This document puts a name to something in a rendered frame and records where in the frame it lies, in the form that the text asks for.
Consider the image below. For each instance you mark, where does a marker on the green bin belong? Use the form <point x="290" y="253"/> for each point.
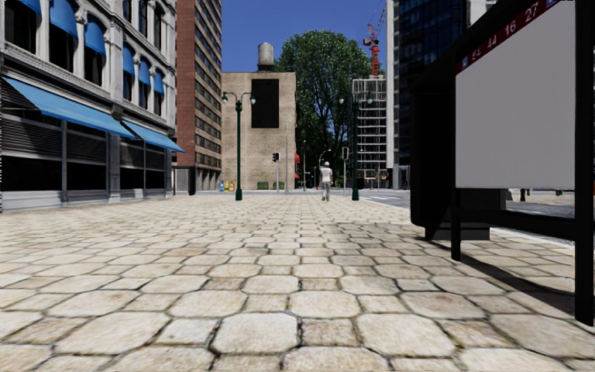
<point x="262" y="185"/>
<point x="279" y="185"/>

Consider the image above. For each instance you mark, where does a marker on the grey pole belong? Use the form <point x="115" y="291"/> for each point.
<point x="286" y="162"/>

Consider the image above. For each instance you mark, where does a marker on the traffic light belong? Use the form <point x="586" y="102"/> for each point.
<point x="276" y="167"/>

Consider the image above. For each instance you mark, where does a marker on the person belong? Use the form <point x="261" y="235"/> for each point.
<point x="326" y="181"/>

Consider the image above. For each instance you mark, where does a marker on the tan brick building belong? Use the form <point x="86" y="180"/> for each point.
<point x="260" y="149"/>

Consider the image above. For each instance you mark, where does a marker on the yellow newspaper box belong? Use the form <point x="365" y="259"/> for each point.
<point x="231" y="186"/>

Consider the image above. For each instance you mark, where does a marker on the green street lamp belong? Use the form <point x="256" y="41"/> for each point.
<point x="355" y="139"/>
<point x="238" y="139"/>

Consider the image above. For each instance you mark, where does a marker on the building under construction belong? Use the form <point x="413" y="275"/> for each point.
<point x="370" y="125"/>

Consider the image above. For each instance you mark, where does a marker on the tree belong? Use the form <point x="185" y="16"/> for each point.
<point x="320" y="79"/>

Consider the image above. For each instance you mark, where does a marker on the red brick building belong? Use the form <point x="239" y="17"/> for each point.
<point x="199" y="83"/>

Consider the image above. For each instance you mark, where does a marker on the red construction crane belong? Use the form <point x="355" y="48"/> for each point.
<point x="373" y="46"/>

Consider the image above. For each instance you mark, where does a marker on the glass tower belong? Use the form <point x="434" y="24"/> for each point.
<point x="418" y="69"/>

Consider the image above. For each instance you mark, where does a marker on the black bus shelter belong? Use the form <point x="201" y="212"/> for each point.
<point x="513" y="116"/>

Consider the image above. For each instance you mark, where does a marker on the pale stone building blue awnings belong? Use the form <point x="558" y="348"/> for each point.
<point x="88" y="93"/>

